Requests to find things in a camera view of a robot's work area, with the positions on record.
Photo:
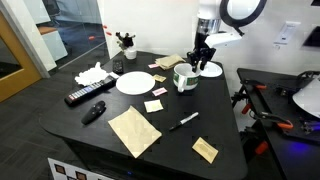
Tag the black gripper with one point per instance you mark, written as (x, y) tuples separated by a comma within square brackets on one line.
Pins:
[(201, 45)]

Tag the white mug with green band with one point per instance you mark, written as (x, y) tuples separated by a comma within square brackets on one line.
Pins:
[(186, 81)]

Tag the black and white marker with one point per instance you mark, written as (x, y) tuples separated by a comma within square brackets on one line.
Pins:
[(188, 118)]

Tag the white round plate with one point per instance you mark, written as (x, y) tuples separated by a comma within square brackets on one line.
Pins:
[(214, 70), (135, 83)]

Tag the folded brown paper napkin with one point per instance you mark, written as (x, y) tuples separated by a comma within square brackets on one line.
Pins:
[(169, 61)]

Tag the pink sweetener packet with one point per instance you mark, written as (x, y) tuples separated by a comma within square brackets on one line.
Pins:
[(159, 91), (153, 65)]

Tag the orange black bar clamp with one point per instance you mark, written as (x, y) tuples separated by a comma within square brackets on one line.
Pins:
[(255, 84), (281, 124)]

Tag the pale yellow sticky note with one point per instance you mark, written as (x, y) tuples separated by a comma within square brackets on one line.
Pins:
[(153, 106)]

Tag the white ribbed vase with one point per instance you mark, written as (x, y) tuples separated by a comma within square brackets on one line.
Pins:
[(130, 54)]

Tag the short black remote control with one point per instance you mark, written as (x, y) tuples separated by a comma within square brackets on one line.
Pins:
[(118, 66)]

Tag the tan printed paper packet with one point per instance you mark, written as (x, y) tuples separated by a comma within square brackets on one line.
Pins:
[(205, 150)]

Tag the small white paper slip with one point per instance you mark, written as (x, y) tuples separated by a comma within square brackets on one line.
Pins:
[(114, 75)]

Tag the large flat tan paper napkin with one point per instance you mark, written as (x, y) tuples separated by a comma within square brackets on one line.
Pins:
[(135, 131)]

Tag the crumpled white tissue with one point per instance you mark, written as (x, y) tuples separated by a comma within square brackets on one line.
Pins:
[(90, 76)]

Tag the long black remote control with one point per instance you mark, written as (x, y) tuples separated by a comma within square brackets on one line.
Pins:
[(88, 90)]

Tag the black presenter clicker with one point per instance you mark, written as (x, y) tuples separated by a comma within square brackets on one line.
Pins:
[(94, 112)]

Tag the black optical breadboard table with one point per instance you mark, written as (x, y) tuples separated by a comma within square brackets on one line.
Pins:
[(293, 160)]

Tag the white cabinet with wooden top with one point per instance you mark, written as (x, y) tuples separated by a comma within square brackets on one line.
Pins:
[(55, 45)]

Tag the checkerboard calibration board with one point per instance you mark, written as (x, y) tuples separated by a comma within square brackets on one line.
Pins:
[(56, 165)]

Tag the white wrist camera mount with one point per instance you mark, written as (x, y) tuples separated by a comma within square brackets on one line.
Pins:
[(221, 39)]

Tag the white wall mounted device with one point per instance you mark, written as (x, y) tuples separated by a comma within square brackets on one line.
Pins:
[(286, 33)]

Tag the black wall mounted screen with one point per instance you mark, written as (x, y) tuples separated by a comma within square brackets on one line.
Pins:
[(313, 38)]

